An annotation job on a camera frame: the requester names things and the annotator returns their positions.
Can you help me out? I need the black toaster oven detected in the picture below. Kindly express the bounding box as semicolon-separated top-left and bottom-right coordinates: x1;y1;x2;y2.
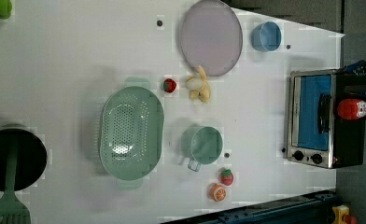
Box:
285;70;366;169

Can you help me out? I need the light red toy strawberry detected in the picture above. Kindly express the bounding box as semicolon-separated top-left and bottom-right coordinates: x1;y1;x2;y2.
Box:
220;169;234;186

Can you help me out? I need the dark red toy strawberry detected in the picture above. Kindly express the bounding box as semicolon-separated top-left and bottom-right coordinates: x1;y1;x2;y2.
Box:
162;78;176;93

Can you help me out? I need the lilac round plate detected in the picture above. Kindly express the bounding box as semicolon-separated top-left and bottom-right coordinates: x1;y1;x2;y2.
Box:
179;0;243;76

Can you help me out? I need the bright green toy vegetable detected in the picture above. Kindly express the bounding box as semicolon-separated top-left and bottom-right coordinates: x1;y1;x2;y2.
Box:
0;0;12;20

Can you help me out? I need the black round pot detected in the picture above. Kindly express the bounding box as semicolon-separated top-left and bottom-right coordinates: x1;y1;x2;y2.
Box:
0;126;48;191

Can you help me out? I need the green mug with handle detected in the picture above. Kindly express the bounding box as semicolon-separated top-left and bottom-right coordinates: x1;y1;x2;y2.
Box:
181;125;223;172

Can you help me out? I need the green slotted spatula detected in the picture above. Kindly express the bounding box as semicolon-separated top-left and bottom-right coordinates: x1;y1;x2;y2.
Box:
0;139;31;224

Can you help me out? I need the yellow toy figure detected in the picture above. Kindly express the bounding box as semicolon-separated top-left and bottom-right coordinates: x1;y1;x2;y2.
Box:
332;205;358;224

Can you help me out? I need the green perforated colander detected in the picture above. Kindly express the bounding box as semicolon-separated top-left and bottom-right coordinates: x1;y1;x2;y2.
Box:
99;77;164;190

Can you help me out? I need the toy orange half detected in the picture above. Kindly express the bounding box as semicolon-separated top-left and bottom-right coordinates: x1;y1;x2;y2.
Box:
210;184;227;202

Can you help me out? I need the peeled toy banana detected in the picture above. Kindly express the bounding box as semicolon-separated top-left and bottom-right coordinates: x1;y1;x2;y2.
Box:
185;65;211;104

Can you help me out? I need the blue metal frame rail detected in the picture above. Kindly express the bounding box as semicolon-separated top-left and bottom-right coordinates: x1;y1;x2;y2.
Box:
163;190;342;224

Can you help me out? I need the red felt ketchup bottle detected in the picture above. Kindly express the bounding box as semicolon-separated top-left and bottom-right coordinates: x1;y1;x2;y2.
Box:
337;99;366;120

